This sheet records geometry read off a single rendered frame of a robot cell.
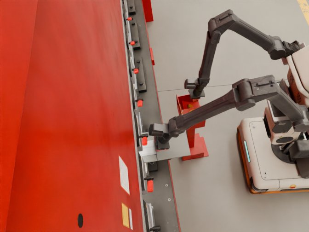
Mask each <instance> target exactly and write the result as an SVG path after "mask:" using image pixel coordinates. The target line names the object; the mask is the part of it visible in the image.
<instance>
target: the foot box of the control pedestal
mask: <svg viewBox="0 0 309 232"><path fill-rule="evenodd" d="M189 150H190V154H191V155H190V156H186V157H182V160H183V161H186V160H191V159H196V158H201V157H207V156H209V154H208V151H207V147H206V144H205V140H204V137H200V135H199V133H195V144H194V147H191V148H189Z"/></svg>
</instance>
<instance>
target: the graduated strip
mask: <svg viewBox="0 0 309 232"><path fill-rule="evenodd" d="M120 4H121V0H120ZM121 14H122V6H121ZM122 23H123V15H122ZM123 32H124V24H123ZM124 41H125V33H124ZM125 51H126V42H125ZM126 63H127V54H126ZM127 73H128V81H129V72H128V63H127ZM129 91H130V100H131V109H132V99H131V90H130V81H129ZM132 122H133V131H134V140H135V150H136V159H137V148H136V139H135V130H134V121H133V112H132ZM137 172H138V181H139V190H140V199H141V208H142V218H143V205H142V196H141V187H140V178H139V169H138V160H137ZM143 230H144V232H145V227H144V218H143Z"/></svg>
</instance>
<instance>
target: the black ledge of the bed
mask: <svg viewBox="0 0 309 232"><path fill-rule="evenodd" d="M134 5H135V11H136V14H134V15H130V17H132V18H133V20H137V27H138V34H139V40H140V47H141V49H138V50H134V56H135V58H137V57H142V60H143V69H144V76H145V82H146V89H147V92H143V93H139V97H137V99H139V98H143V105H142V106H141V107H138V112H140V114H141V117H142V120H143V125H147V124H154V123H156V124H162V123H161V117H160V109H159V103H158V98H157V92H156V86H155V79H154V73H153V67H152V61H151V55H150V50H149V42H148V37H147V30H146V25H145V19H144V13H143V6H142V0H134ZM157 167H158V171H155V172H149V175H150V176H152V175H153V176H154V180H152V181H153V191H152V192H148V193H147V194H142V197H143V200H144V201H145V202H146V203H147V204H149V203H150V204H151V206H153V209H154V220H155V226H160V231H158V232H180V231H179V226H178V220H177V213H176V207H175V201H174V195H173V189H172V182H171V176H170V170H169V165H168V159H167V160H161V161H157ZM166 184H168V187H166ZM169 198H170V199H171V200H170V201H168V199H169Z"/></svg>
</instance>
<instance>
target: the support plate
mask: <svg viewBox="0 0 309 232"><path fill-rule="evenodd" d="M146 133H147V134H148V137H147V139H148V141H150V140H154V137H153V136H149V133H148V132H145V133H141V135H142V134H146ZM169 145H170V148H169V149H168V150H167V151H157V158H156V155H154V154H153V155H147V156H142V157H143V160H144V163H148V162H156V161H161V160H167V159H173V158H178V157H186V156H190V155H191V154H190V150H189V144H188V139H187V135H186V131H185V132H184V133H182V134H179V136H178V137H177V138H174V137H172V138H171V139H170V140H169ZM157 159H158V160H157Z"/></svg>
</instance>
